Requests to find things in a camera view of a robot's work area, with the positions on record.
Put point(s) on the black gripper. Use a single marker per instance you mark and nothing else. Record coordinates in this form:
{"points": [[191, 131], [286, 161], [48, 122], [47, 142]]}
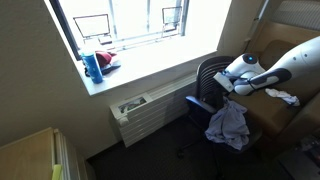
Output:
{"points": [[218, 97]]}

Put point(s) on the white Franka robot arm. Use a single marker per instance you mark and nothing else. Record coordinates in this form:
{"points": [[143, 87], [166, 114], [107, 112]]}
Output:
{"points": [[293, 63]]}

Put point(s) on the black slatted office chair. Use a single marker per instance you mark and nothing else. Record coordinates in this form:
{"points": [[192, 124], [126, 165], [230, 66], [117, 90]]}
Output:
{"points": [[208, 83]]}

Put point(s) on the crumpled light blue shirt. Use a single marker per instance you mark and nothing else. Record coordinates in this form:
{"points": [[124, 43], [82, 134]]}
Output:
{"points": [[230, 125]]}

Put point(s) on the brown leather sofa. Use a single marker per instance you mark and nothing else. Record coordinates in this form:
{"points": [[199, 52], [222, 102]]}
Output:
{"points": [[266, 113]]}

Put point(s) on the long white cloth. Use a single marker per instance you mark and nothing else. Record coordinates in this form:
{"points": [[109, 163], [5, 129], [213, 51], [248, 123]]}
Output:
{"points": [[283, 96]]}

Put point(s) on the dark cloth under cap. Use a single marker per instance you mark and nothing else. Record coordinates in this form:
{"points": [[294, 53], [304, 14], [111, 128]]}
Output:
{"points": [[111, 68]]}

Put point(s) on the grey striped cushion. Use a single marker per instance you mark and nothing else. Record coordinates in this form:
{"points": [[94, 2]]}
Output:
{"points": [[296, 15]]}

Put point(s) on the red cap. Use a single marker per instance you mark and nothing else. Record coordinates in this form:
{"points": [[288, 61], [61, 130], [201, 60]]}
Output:
{"points": [[104, 57]]}

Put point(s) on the blue water bottle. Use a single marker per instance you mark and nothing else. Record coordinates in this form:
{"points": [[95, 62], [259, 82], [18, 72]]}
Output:
{"points": [[92, 66]]}

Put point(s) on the yellow sticky note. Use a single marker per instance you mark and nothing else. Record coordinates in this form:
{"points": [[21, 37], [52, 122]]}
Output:
{"points": [[56, 172]]}

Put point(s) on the light wood drawer cabinet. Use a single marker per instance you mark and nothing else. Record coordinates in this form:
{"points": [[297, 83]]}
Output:
{"points": [[30, 156]]}

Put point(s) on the white wall radiator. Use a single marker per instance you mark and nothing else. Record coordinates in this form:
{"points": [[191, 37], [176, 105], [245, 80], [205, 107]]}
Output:
{"points": [[156, 106]]}

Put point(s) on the window with dark frame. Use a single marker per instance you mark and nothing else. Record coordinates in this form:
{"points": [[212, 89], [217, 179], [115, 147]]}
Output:
{"points": [[133, 36]]}

